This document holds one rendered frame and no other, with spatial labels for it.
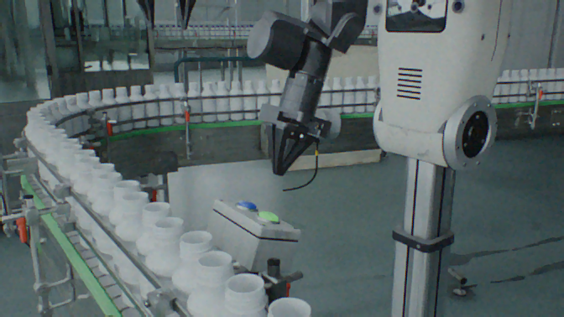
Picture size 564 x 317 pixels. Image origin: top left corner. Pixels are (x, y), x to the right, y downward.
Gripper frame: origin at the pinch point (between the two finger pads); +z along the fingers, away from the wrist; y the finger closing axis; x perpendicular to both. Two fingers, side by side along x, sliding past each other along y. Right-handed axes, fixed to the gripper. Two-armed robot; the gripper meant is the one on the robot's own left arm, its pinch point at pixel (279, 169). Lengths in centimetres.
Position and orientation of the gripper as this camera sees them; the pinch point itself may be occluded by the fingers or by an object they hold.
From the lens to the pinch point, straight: 71.8
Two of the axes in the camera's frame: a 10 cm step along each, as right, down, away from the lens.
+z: -2.8, 9.6, 0.6
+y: 6.0, 2.2, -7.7
